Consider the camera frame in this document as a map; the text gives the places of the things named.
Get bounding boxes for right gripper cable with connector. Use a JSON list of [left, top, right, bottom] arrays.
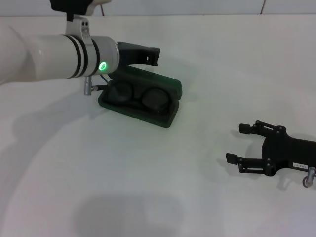
[[303, 166, 316, 187]]

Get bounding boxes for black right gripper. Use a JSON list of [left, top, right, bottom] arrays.
[[226, 120, 316, 177]]

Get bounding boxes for black glasses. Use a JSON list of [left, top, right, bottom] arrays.
[[106, 81, 171, 116]]

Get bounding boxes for left gripper cable with connector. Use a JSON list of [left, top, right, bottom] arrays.
[[83, 75, 112, 96]]

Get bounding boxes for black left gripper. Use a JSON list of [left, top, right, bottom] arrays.
[[117, 41, 161, 68]]

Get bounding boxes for gripper cable with connector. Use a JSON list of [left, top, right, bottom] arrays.
[[303, 166, 316, 187], [83, 75, 112, 96]]

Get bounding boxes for green glasses case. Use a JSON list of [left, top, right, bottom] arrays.
[[97, 64, 183, 129]]

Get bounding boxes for wrist camera with white bracket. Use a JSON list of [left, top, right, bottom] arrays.
[[49, 0, 111, 44]]

